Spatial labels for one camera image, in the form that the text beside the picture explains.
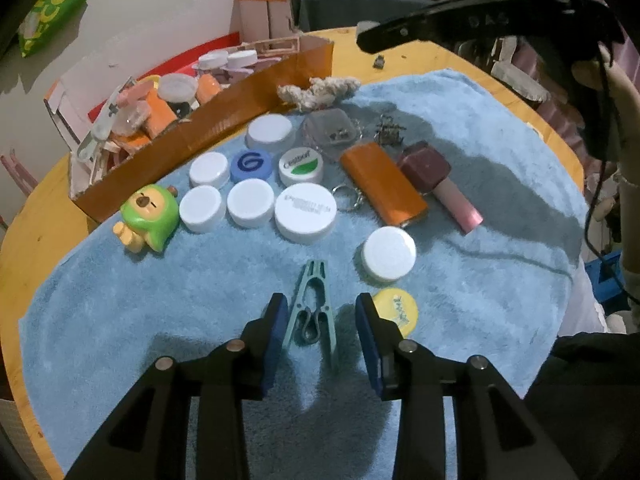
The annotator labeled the small salmon clip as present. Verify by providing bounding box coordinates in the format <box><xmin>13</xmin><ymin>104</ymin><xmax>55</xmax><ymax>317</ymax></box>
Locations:
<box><xmin>117</xmin><ymin>82</ymin><xmax>153</xmax><ymax>106</ymax></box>

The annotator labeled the pink plastic object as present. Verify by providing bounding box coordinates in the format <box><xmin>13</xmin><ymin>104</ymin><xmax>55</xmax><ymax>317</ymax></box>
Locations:
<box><xmin>0</xmin><ymin>152</ymin><xmax>38</xmax><ymax>198</ymax></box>

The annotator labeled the white plastic bottle cap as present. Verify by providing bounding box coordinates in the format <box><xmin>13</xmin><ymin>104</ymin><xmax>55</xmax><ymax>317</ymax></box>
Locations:
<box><xmin>226</xmin><ymin>180</ymin><xmax>277</xmax><ymax>228</ymax></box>
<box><xmin>361</xmin><ymin>226</ymin><xmax>417</xmax><ymax>282</ymax></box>
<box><xmin>189</xmin><ymin>152</ymin><xmax>232</xmax><ymax>188</ymax></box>
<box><xmin>179</xmin><ymin>186</ymin><xmax>224</xmax><ymax>233</ymax></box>

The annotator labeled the blue bottle cap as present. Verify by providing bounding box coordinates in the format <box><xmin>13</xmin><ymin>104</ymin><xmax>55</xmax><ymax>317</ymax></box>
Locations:
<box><xmin>230</xmin><ymin>149</ymin><xmax>274</xmax><ymax>184</ymax></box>

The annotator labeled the blue fluffy towel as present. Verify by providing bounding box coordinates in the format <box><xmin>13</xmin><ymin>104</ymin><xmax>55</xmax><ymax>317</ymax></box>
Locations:
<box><xmin>19</xmin><ymin>69</ymin><xmax>591</xmax><ymax>480</ymax></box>

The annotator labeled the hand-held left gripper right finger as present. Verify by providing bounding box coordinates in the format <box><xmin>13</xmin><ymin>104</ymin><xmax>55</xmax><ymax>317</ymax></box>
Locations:
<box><xmin>355</xmin><ymin>292</ymin><xmax>578</xmax><ymax>480</ymax></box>

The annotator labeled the person's dark clothing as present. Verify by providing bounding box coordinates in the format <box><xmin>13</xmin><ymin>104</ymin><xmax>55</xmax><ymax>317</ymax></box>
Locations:
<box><xmin>520</xmin><ymin>330</ymin><xmax>640</xmax><ymax>480</ymax></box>

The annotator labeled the white cap with green label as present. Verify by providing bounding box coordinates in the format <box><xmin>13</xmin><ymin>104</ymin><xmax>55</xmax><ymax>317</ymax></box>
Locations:
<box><xmin>278</xmin><ymin>146</ymin><xmax>325</xmax><ymax>187</ymax></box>

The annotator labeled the blue plastic crate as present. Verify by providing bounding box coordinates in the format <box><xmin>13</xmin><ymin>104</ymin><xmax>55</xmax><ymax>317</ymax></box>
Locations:
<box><xmin>585</xmin><ymin>252</ymin><xmax>626</xmax><ymax>306</ymax></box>

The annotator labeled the yellow bottle cap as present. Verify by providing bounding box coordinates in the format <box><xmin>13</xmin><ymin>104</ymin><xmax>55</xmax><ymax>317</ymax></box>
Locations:
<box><xmin>372</xmin><ymin>287</ymin><xmax>420</xmax><ymax>338</ymax></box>

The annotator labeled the large wooden clip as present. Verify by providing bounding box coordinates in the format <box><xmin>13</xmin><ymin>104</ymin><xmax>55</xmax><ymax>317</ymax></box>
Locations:
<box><xmin>240</xmin><ymin>35</ymin><xmax>301</xmax><ymax>58</ymax></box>

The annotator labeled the small white capped jar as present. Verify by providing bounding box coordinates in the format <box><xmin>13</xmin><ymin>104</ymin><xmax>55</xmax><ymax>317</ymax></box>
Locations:
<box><xmin>197</xmin><ymin>51</ymin><xmax>230</xmax><ymax>71</ymax></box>

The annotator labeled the person's right hand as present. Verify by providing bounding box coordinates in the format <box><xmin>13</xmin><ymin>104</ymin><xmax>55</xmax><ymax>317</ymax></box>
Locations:
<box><xmin>600</xmin><ymin>45</ymin><xmax>640</xmax><ymax>181</ymax></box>

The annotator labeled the large plain white lid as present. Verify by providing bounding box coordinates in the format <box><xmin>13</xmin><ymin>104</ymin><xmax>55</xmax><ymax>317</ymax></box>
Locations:
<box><xmin>246</xmin><ymin>114</ymin><xmax>296</xmax><ymax>151</ymax></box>

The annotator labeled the black cable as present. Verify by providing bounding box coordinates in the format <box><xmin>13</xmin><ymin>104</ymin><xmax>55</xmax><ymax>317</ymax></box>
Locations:
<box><xmin>582</xmin><ymin>42</ymin><xmax>640</xmax><ymax>306</ymax></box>

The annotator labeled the metal charm cluster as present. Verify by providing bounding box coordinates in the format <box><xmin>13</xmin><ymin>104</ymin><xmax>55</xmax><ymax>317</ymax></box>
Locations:
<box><xmin>372</xmin><ymin>112</ymin><xmax>406</xmax><ymax>147</ymax></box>

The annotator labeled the white cloth bag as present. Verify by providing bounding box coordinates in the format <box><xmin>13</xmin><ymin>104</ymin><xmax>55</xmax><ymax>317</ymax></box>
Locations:
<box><xmin>492</xmin><ymin>42</ymin><xmax>551</xmax><ymax>103</ymax></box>

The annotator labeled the side table with dark cloth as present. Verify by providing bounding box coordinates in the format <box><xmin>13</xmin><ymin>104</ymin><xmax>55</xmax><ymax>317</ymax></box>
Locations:
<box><xmin>290</xmin><ymin>0</ymin><xmax>451</xmax><ymax>33</ymax></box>

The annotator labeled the green animal figurine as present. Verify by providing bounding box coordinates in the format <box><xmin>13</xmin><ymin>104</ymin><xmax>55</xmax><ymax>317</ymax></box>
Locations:
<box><xmin>112</xmin><ymin>184</ymin><xmax>180</xmax><ymax>255</ymax></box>

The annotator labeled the teal clothespin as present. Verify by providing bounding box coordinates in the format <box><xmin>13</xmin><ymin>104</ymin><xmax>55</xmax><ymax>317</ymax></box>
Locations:
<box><xmin>282</xmin><ymin>260</ymin><xmax>341</xmax><ymax>373</ymax></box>

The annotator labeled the large pale grey clip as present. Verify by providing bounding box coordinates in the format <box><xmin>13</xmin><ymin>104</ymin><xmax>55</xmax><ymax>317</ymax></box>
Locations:
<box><xmin>75</xmin><ymin>77</ymin><xmax>136</xmax><ymax>161</ymax></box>

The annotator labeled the green shopping bag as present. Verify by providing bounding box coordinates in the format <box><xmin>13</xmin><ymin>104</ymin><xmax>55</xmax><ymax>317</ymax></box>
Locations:
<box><xmin>19</xmin><ymin>0</ymin><xmax>90</xmax><ymax>58</ymax></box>

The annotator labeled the translucent round lid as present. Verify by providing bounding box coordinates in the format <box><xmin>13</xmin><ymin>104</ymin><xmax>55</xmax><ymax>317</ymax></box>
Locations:
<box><xmin>159</xmin><ymin>74</ymin><xmax>199</xmax><ymax>106</ymax></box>

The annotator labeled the metal key ring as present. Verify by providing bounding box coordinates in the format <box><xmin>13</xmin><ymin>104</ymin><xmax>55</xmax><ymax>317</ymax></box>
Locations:
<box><xmin>331</xmin><ymin>184</ymin><xmax>365</xmax><ymax>213</ymax></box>

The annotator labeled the orange rectangular case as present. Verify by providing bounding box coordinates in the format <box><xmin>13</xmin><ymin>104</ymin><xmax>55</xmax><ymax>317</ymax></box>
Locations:
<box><xmin>340</xmin><ymin>141</ymin><xmax>430</xmax><ymax>228</ymax></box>

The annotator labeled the small clear plastic case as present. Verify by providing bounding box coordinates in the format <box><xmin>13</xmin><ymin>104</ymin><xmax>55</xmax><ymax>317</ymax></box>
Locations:
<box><xmin>300</xmin><ymin>108</ymin><xmax>358</xmax><ymax>161</ymax></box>

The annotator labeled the maroon and pink tube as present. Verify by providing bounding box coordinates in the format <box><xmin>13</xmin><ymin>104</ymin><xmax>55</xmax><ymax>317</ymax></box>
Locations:
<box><xmin>396</xmin><ymin>141</ymin><xmax>484</xmax><ymax>235</ymax></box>

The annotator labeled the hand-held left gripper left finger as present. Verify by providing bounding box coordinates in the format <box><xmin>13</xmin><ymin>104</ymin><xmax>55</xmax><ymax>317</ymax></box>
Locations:
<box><xmin>65</xmin><ymin>292</ymin><xmax>290</xmax><ymax>480</ymax></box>

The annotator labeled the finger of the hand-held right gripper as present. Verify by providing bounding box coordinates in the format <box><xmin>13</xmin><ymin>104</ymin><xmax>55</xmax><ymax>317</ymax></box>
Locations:
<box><xmin>356</xmin><ymin>0</ymin><xmax>523</xmax><ymax>55</ymax></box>

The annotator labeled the large white printed lid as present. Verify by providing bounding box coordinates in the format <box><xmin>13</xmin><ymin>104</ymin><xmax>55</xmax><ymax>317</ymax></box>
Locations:
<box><xmin>274</xmin><ymin>183</ymin><xmax>337</xmax><ymax>245</ymax></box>

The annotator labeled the orange and white cardboard box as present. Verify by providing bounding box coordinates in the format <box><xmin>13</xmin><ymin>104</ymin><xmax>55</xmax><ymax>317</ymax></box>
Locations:
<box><xmin>42</xmin><ymin>0</ymin><xmax>335</xmax><ymax>223</ymax></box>

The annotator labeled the orange soft pack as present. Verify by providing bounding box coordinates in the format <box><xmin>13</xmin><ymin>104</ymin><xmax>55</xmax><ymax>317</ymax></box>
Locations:
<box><xmin>145</xmin><ymin>97</ymin><xmax>178</xmax><ymax>138</ymax></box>
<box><xmin>196</xmin><ymin>74</ymin><xmax>222</xmax><ymax>106</ymax></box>

